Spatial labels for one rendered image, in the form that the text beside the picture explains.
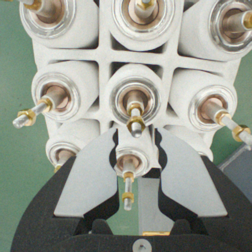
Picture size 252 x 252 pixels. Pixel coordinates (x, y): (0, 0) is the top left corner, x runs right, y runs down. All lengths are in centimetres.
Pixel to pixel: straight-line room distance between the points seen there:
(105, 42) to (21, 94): 41
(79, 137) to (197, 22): 25
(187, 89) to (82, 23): 17
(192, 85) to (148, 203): 29
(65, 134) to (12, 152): 56
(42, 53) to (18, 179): 75
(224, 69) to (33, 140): 67
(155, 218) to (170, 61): 33
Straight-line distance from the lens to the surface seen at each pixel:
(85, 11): 22
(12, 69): 60
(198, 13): 23
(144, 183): 42
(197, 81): 23
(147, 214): 37
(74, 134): 27
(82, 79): 22
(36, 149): 71
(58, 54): 30
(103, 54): 28
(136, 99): 18
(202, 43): 23
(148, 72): 21
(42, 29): 23
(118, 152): 25
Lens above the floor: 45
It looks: 62 degrees down
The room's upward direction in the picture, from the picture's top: 176 degrees counter-clockwise
